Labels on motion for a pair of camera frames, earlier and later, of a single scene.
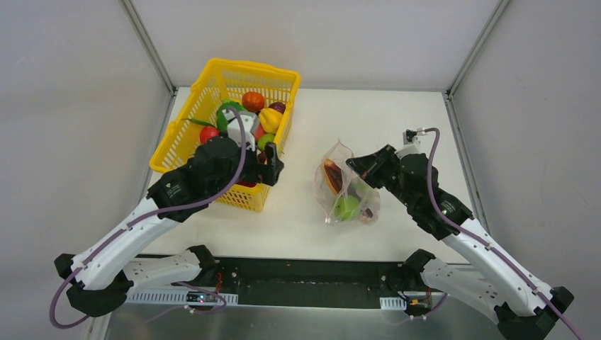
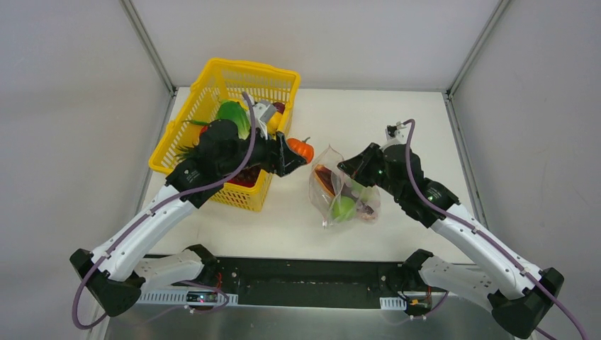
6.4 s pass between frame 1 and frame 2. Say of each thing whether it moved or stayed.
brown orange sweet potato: moved
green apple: stayed
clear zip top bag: stayed
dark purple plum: stayed
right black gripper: stayed
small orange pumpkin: moved
